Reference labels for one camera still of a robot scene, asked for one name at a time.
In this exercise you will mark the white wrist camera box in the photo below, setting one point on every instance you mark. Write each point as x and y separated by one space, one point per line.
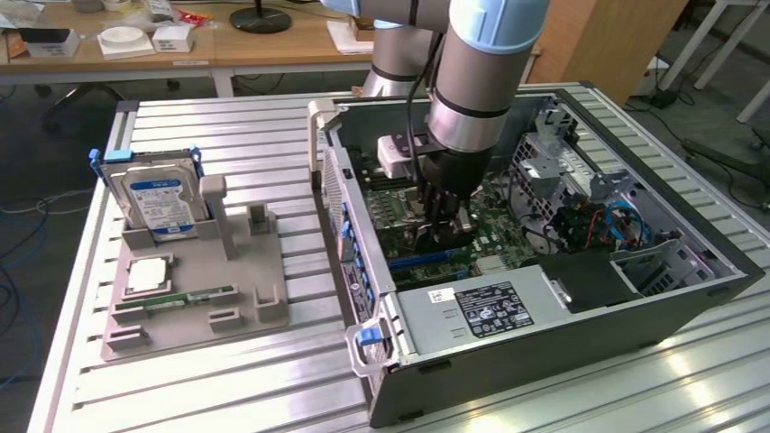
393 158

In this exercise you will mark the black connector cluster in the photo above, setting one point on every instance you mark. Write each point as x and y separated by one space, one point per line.
571 227

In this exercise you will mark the white box with black lid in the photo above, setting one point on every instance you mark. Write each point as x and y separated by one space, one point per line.
50 45

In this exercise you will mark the blue case latch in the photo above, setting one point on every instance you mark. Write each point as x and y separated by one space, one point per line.
368 338

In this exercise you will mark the wooden desk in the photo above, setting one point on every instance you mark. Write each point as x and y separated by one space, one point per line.
271 49

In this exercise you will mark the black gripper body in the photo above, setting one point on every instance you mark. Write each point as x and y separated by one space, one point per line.
453 173

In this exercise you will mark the CPU socket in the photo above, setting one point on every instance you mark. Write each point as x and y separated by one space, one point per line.
408 203

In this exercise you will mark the black graphics card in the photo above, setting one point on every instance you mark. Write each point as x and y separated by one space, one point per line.
441 243

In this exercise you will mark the wooden cabinet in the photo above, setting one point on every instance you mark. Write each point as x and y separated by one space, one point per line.
602 45

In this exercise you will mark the metal drive cage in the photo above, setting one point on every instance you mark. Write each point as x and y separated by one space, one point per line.
540 171

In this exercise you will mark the green RAM stick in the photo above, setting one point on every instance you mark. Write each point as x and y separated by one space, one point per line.
180 297

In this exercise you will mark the green motherboard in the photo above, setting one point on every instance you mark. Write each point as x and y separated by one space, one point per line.
504 234

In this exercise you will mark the white box with round lid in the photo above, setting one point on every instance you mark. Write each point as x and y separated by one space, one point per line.
123 43

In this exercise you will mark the silver CPU chip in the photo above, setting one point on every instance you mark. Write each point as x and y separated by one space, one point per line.
147 275

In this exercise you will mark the hard disk in blue caddy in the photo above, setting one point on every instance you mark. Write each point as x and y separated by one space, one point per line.
159 198

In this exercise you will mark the black floor box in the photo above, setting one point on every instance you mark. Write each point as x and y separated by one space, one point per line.
662 99

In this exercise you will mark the blue expansion slot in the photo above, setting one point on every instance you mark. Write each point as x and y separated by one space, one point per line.
415 264

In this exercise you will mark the black round lamp base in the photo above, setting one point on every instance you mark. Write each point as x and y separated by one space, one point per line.
260 21

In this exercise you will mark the white table frame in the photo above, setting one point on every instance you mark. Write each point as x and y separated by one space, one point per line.
680 49

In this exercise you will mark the gray cup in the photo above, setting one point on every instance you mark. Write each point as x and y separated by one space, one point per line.
88 5

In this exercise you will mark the gray metal disk bay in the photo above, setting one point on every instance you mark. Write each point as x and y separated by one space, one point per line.
655 266

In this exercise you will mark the black stand base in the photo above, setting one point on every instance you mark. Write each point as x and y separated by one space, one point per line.
727 160

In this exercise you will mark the white tape roll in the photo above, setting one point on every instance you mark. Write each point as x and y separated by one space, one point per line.
117 4

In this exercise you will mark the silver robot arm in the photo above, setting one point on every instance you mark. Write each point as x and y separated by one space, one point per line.
475 67

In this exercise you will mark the white labelled cardboard box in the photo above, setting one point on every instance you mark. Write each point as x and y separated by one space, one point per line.
173 40

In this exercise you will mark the brown cardboard box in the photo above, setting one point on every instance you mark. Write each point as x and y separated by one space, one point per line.
363 27

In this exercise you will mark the black open PC case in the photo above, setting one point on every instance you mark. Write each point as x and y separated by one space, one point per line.
540 361

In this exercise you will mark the gray power supply unit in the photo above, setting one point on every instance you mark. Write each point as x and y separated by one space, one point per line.
432 315

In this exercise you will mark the silver chipset heatsink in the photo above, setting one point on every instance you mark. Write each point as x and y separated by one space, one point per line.
489 265

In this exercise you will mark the red packet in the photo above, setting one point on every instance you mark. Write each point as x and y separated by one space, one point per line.
195 19

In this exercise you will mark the gray parts rack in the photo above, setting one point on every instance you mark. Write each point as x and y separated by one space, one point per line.
252 266

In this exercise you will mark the white paper stack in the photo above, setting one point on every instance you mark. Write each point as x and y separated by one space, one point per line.
345 40

